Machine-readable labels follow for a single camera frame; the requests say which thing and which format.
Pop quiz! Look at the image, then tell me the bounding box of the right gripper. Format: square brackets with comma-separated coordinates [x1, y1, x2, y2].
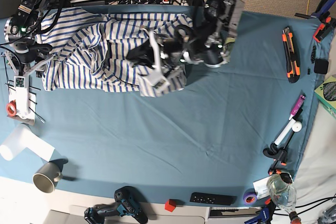
[1, 43, 54, 79]

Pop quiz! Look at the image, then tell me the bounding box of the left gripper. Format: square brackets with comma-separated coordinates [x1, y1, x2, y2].
[126, 26, 206, 80]

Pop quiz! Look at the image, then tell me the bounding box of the blue white striped T-shirt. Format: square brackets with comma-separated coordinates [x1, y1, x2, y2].
[36, 7, 193, 97]

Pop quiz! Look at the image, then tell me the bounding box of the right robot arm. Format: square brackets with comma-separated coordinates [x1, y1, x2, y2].
[1, 0, 65, 77]

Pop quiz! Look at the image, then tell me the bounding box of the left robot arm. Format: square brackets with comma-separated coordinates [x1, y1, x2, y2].
[127, 0, 245, 77]

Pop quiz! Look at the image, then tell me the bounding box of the white plastic box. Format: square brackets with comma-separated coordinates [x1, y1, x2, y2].
[15, 87, 29, 119]

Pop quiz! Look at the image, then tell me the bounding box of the red tape roll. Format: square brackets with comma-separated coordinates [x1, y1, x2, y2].
[6, 101, 17, 117]

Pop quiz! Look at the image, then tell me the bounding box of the translucent white plastic cup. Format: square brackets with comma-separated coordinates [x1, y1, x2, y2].
[1, 124, 55, 162]

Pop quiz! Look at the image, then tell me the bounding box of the grey ceramic mug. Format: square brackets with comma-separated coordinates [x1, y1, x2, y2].
[32, 162, 63, 194]

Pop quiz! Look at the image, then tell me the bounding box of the blue table cloth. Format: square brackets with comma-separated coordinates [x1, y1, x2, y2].
[0, 5, 330, 207]

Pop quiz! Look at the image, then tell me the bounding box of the black teal power drill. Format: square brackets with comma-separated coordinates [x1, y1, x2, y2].
[84, 187, 149, 224]

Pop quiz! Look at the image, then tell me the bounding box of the orange black utility knife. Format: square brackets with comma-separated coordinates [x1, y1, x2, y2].
[282, 26, 301, 83]

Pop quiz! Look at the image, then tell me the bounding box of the red cube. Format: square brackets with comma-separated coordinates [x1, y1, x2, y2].
[164, 199, 177, 212]

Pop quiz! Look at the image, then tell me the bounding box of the white marker pen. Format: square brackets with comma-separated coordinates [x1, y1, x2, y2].
[274, 108, 303, 146]

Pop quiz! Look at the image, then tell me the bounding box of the purple glue tube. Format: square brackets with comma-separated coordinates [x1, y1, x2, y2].
[289, 94, 306, 121]

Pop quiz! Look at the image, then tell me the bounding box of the black remote control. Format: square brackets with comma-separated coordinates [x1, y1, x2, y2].
[190, 192, 236, 206]

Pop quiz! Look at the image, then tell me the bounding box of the black orange bar clamp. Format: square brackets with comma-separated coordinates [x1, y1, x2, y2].
[262, 126, 296, 175]

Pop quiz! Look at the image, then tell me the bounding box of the purple tape roll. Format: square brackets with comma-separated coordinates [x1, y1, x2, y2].
[243, 190, 258, 206]

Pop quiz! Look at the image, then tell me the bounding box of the white paper card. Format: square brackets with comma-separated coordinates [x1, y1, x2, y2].
[253, 176, 270, 199]

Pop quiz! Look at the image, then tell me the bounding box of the black small block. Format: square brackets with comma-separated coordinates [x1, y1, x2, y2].
[314, 59, 329, 74]

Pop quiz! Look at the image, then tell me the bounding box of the red black spring clamp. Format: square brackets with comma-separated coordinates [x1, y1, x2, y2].
[313, 17, 335, 43]

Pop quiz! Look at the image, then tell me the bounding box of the green cardboard box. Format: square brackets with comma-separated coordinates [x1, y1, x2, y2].
[314, 75, 336, 118]

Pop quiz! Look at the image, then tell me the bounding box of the clear plastic bottle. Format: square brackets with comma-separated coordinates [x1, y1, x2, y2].
[266, 172, 301, 224]

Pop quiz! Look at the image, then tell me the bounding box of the blue spring clamp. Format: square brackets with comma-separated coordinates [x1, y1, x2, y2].
[244, 198, 276, 224]

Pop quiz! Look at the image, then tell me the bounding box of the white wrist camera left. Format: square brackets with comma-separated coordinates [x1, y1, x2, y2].
[147, 72, 170, 93]

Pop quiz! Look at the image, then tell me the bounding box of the black cable tie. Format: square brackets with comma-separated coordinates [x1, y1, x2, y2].
[3, 57, 9, 87]

